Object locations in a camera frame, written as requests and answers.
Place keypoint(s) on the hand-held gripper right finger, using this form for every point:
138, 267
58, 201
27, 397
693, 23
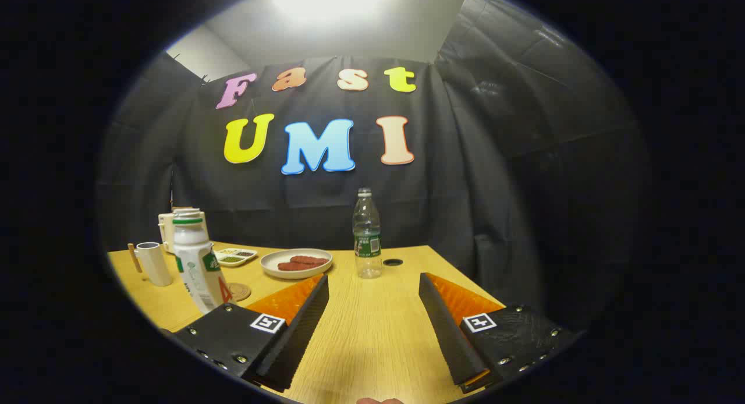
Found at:
445, 328

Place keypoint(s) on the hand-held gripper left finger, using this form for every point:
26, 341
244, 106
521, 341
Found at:
302, 328

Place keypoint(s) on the round wooden coaster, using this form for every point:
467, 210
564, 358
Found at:
240, 291

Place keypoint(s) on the white juice bottle green label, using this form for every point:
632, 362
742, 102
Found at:
195, 264

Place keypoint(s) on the clear plastic water bottle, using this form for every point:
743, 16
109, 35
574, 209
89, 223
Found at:
367, 241

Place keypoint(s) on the brown sausage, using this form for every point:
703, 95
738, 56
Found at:
311, 259
294, 266

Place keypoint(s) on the wooden table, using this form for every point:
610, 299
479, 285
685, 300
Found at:
372, 328

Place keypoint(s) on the white oval plate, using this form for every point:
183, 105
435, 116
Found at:
270, 263

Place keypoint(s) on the white divided tray with beans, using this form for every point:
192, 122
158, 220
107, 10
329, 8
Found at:
236, 257

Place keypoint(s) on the black backdrop cloth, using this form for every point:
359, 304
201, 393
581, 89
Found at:
495, 188

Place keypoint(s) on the cream toaster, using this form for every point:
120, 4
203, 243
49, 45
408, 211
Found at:
166, 232

